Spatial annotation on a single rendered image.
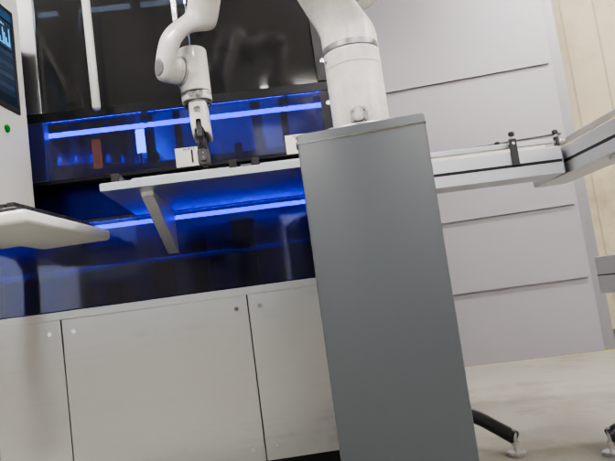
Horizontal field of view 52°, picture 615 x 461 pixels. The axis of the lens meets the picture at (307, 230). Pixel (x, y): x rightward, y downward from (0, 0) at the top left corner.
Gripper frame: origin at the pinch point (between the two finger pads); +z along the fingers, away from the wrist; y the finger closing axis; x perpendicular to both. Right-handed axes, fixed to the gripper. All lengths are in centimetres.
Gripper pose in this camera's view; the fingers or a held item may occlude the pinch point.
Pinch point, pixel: (204, 157)
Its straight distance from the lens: 178.3
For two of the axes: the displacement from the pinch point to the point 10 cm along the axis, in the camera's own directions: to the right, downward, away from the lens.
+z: 1.4, 9.8, -1.3
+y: -0.5, 1.4, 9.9
